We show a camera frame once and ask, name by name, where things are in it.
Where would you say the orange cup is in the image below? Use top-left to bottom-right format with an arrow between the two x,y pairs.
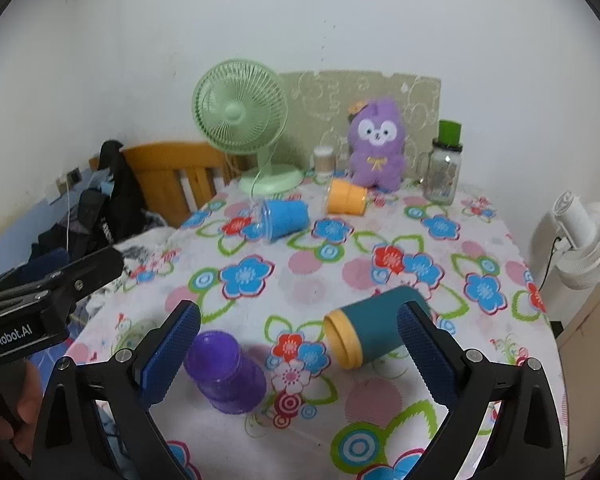
325,178 -> 368,217

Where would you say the beige patterned board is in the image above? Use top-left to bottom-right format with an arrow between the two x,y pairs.
279,70 -> 442,182

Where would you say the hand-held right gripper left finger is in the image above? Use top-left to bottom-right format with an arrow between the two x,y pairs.
30,301 -> 202,480

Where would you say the small clear jar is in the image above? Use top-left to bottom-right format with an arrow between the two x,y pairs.
313,146 -> 335,177

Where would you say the thin white cable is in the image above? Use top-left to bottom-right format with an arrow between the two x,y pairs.
62,180 -> 76,263

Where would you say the dark blue cloth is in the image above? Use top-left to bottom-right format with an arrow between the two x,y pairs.
22,232 -> 81,281

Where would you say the purple cup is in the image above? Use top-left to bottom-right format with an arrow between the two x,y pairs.
183,330 -> 267,415

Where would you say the floral tablecloth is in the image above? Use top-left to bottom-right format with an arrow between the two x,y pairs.
65,170 -> 568,480

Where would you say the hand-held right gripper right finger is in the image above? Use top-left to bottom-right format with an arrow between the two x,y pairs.
396,302 -> 566,480

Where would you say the purple plush toy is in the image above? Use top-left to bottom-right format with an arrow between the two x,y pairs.
346,100 -> 408,192

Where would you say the person's left hand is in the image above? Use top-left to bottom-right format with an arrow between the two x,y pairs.
0,357 -> 46,463

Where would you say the white standing fan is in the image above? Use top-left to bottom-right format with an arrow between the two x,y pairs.
526,190 -> 600,291

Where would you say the black bag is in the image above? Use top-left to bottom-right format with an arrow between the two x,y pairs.
75,140 -> 148,256

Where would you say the blue cup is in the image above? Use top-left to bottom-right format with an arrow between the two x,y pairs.
252,198 -> 311,245

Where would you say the green desk fan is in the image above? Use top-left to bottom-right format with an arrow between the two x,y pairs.
191,58 -> 305,196

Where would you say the black fan cable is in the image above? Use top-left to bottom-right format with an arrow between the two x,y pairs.
536,237 -> 563,292

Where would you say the teal cup with yellow rim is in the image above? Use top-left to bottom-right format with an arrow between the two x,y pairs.
322,285 -> 432,371

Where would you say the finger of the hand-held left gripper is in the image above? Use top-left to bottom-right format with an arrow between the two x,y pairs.
0,246 -> 126,313

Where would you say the wooden chair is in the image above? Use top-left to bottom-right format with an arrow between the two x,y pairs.
89,141 -> 241,228

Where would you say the beige cabinet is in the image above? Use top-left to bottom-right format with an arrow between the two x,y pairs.
555,285 -> 600,477

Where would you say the glass bottle with green lid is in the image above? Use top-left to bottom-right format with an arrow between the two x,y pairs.
419,119 -> 464,206

